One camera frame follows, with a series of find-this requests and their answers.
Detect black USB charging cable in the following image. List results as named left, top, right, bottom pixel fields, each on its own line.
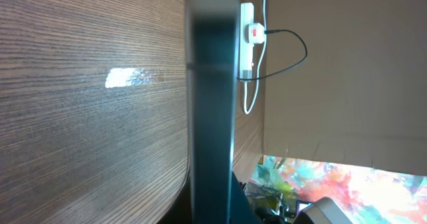
left=237, top=29, right=308, bottom=82

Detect Galaxy S25 smartphone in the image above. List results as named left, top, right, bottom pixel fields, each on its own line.
left=185, top=0, right=240, bottom=223

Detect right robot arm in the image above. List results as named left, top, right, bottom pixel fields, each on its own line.
left=293, top=197, right=352, bottom=224

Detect white USB charger plug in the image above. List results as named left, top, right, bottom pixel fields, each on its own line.
left=245, top=23, right=266, bottom=45

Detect white power strip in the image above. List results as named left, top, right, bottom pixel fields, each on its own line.
left=238, top=3, right=254, bottom=79

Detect white power strip cord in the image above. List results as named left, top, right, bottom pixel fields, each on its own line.
left=242, top=0, right=270, bottom=115

